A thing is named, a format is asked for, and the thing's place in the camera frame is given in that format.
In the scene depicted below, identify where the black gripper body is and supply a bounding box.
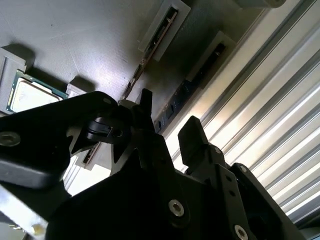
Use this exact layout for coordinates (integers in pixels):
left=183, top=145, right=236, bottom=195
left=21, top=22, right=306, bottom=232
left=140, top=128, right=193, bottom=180
left=46, top=149, right=233, bottom=240

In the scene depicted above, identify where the blue RAM stick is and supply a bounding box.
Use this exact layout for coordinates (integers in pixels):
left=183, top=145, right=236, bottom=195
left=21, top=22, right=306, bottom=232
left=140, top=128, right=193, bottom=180
left=153, top=42, right=227, bottom=133

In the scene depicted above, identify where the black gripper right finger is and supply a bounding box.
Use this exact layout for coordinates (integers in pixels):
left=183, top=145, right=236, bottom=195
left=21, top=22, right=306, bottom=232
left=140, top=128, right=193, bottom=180
left=176, top=115, right=304, bottom=240

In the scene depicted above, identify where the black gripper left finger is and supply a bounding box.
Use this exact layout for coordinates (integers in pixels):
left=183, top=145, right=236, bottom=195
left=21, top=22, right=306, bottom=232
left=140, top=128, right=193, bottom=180
left=0, top=88, right=191, bottom=229

